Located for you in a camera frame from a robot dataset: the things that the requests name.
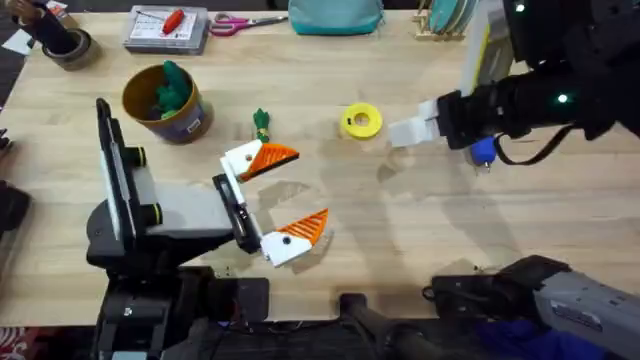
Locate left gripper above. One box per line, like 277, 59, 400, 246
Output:
85, 139, 331, 272

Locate green vegetable toy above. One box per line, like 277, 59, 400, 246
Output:
252, 107, 272, 144

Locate yellow disc with holes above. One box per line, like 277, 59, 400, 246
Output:
340, 102, 385, 141

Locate small wooden peg rack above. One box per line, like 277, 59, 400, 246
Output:
412, 8, 482, 42

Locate right wrist upright plate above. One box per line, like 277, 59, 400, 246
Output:
458, 0, 516, 97

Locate wrist upright plate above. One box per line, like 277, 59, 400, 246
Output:
95, 97, 139, 251
458, 0, 516, 97

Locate teal plate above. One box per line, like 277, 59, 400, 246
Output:
428, 0, 479, 34

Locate teal soft bag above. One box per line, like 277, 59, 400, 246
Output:
287, 0, 386, 37

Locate brown tub with green toys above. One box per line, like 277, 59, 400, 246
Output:
121, 60, 216, 146

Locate left wrist upright plate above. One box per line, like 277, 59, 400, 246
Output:
95, 97, 139, 251

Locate grey box with white label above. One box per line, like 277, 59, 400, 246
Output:
123, 4, 211, 56

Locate blue cloth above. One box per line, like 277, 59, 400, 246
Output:
473, 319, 609, 360

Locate brown tape roll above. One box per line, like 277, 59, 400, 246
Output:
41, 27, 102, 72

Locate black object at table side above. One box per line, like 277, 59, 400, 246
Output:
0, 179, 32, 239

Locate black tool with brown end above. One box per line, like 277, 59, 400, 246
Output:
5, 0, 77, 56

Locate white paper sheet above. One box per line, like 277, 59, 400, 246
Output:
1, 28, 35, 57

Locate black cable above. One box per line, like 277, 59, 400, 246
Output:
493, 124, 577, 167

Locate black rail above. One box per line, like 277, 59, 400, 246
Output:
199, 292, 481, 360

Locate pink handled scissors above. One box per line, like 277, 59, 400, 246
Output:
208, 12, 291, 38

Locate red handled screwdriver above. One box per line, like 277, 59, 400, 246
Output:
136, 8, 187, 37

